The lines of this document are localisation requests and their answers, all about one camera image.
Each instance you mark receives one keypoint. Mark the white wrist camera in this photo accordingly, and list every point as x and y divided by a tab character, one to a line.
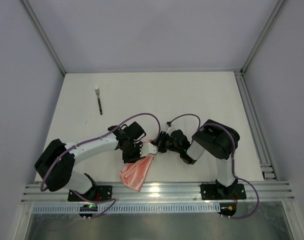
169	127
148	149

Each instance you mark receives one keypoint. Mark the slotted cable duct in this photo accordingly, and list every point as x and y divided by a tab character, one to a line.
130	208

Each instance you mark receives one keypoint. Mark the right corner aluminium post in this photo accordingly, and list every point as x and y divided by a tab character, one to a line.
267	27

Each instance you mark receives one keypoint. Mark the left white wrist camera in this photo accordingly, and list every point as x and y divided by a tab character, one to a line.
148	149

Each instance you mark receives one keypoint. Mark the corner aluminium post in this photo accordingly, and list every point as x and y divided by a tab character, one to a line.
42	34
267	27

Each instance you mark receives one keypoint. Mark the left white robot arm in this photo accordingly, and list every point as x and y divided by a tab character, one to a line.
56	163

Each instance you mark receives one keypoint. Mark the right small controller board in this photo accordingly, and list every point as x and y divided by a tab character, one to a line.
227	209

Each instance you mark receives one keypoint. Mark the left small controller board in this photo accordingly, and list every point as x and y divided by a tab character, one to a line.
87	211

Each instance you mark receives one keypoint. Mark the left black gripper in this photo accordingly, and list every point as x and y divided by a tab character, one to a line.
132	155

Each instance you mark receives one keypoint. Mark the front aluminium rail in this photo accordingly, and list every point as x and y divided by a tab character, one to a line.
159	192

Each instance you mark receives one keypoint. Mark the pink cloth napkin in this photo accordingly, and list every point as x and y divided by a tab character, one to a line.
133	175

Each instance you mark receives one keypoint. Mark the right side aluminium rail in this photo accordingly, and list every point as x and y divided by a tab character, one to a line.
264	156

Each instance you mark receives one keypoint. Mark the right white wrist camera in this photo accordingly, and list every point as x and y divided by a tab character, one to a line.
169	127

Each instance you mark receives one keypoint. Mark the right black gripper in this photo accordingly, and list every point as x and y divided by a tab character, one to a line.
162	144

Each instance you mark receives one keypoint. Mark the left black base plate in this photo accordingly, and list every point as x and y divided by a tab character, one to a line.
99	193

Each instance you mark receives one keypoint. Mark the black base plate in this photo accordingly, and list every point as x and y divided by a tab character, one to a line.
217	191
99	193

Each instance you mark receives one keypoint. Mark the left corner aluminium post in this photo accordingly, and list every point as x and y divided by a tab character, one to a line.
42	34

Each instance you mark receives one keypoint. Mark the aluminium rail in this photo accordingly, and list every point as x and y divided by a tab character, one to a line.
159	192
264	156

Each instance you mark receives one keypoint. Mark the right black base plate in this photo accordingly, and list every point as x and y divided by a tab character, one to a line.
217	191

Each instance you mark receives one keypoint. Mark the small controller board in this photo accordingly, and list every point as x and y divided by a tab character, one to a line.
87	211
227	209

